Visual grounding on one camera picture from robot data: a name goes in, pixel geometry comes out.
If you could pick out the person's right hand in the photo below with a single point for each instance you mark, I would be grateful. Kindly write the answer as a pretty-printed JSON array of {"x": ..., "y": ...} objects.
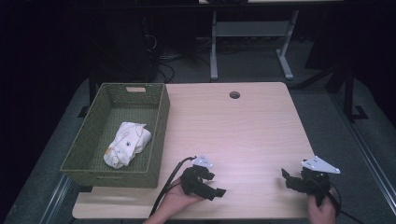
[{"x": 323, "y": 213}]

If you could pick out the white printed cloth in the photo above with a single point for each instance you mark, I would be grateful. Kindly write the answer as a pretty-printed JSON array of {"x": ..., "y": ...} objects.
[{"x": 126, "y": 146}]

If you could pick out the grey metal desk frame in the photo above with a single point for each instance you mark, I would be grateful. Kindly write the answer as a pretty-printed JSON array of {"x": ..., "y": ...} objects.
[{"x": 249, "y": 29}]

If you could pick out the person's left hand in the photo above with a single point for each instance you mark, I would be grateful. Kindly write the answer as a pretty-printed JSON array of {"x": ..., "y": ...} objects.
[{"x": 172, "y": 199}]

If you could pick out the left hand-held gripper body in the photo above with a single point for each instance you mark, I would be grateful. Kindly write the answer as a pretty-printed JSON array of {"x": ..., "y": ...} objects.
[{"x": 190, "y": 182}]

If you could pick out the metal floor rail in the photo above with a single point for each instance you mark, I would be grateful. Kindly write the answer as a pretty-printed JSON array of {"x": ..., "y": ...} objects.
[
  {"x": 56, "y": 199},
  {"x": 367, "y": 155}
]

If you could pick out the green woven basket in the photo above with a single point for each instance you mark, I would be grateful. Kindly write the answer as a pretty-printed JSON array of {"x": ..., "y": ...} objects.
[{"x": 93, "y": 137}]

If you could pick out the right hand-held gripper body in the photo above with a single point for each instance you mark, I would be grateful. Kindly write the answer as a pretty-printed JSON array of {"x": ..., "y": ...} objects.
[{"x": 317, "y": 183}]

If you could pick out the black metal stand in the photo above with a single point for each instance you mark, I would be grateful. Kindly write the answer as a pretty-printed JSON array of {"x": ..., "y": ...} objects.
[
  {"x": 91, "y": 90},
  {"x": 350, "y": 93}
]

